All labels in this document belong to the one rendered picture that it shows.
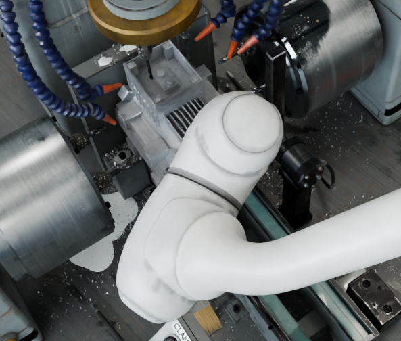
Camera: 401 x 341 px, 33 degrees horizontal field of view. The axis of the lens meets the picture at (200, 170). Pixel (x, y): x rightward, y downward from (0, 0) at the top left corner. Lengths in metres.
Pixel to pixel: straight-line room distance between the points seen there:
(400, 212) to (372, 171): 0.89
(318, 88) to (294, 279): 0.66
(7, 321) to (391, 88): 0.89
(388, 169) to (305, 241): 0.87
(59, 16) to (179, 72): 0.25
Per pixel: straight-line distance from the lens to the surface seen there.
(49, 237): 1.15
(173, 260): 0.74
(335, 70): 1.29
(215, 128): 0.76
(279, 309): 1.23
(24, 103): 1.71
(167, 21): 1.04
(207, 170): 0.78
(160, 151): 1.21
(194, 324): 1.08
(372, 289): 1.32
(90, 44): 1.38
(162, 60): 1.28
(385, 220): 0.63
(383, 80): 1.48
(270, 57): 1.10
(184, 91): 1.20
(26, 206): 1.13
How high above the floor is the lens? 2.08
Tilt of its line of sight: 58 degrees down
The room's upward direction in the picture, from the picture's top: 9 degrees counter-clockwise
